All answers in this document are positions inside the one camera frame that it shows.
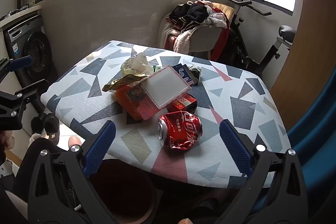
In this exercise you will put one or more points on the green white label wrapper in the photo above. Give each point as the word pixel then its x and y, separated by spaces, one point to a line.
pixel 157 68

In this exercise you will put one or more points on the gold brown snack wrapper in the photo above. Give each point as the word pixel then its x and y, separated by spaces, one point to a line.
pixel 118 83

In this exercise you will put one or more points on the clear square plastic box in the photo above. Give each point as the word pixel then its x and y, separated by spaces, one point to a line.
pixel 165 86

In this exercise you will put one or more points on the white plastic bag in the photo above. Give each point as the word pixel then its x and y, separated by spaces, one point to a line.
pixel 137 62

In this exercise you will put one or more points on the brown round waste bin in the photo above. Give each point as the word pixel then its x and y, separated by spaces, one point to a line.
pixel 123 192

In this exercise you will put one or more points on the wooden wall panel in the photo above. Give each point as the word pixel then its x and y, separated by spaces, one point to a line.
pixel 309 56

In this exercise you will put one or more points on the white pink garment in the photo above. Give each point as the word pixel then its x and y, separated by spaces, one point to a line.
pixel 216 16

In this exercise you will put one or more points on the black exercise bike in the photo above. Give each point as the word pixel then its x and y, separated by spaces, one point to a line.
pixel 245 53

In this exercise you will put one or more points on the pink packet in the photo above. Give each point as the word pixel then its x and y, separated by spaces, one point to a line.
pixel 147 109

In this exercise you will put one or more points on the geometric patterned table cover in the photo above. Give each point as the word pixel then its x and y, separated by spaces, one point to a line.
pixel 231 87

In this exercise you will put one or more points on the dark green wrapper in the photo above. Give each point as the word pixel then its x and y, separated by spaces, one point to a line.
pixel 196 71

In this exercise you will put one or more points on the white fleece blanket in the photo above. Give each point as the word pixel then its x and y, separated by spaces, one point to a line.
pixel 181 43

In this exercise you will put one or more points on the black slipper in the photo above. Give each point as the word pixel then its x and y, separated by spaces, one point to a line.
pixel 51 125
pixel 37 124

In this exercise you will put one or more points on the beige chair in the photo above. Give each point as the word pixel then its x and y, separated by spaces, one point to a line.
pixel 207 37

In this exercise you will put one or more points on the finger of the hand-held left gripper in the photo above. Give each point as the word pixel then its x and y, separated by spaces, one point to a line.
pixel 19 61
pixel 32 90

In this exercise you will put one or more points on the grey washing machine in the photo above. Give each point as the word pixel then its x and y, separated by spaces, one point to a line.
pixel 36 48

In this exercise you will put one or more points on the blue drink carton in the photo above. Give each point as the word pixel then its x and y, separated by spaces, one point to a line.
pixel 183 73

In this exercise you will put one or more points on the pink slipper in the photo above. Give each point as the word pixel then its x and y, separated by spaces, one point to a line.
pixel 74 142

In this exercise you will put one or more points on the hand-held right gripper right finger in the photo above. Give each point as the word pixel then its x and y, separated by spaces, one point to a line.
pixel 236 148

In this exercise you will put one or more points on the red garment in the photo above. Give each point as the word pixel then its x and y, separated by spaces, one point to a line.
pixel 221 43

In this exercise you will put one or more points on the small red carton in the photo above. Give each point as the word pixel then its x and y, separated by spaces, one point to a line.
pixel 182 103

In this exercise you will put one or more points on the blue curtain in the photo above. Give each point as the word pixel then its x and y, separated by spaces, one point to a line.
pixel 320 134

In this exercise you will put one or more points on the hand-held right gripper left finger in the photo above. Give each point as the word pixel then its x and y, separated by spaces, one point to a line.
pixel 101 144

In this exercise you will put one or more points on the person's right hand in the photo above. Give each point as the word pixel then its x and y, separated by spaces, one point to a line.
pixel 185 221

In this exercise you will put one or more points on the person's left hand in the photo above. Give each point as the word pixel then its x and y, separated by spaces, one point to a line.
pixel 4 142

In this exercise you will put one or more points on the white shelf board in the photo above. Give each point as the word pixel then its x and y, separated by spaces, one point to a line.
pixel 18 18

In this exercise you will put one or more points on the black striped garment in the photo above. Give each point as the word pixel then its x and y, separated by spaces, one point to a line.
pixel 193 15

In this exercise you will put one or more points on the crushed red soda can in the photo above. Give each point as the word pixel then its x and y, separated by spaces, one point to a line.
pixel 181 130

